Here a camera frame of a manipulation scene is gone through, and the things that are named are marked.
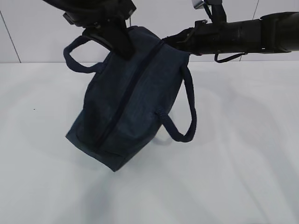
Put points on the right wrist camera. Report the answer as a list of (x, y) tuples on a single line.
[(200, 4)]

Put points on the navy blue fabric lunch bag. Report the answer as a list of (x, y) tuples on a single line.
[(127, 101)]

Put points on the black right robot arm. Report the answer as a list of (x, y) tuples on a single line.
[(271, 34)]

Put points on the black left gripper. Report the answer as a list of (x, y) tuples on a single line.
[(115, 36)]

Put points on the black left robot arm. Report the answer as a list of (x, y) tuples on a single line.
[(65, 4)]

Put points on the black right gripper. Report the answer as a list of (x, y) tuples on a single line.
[(202, 39)]

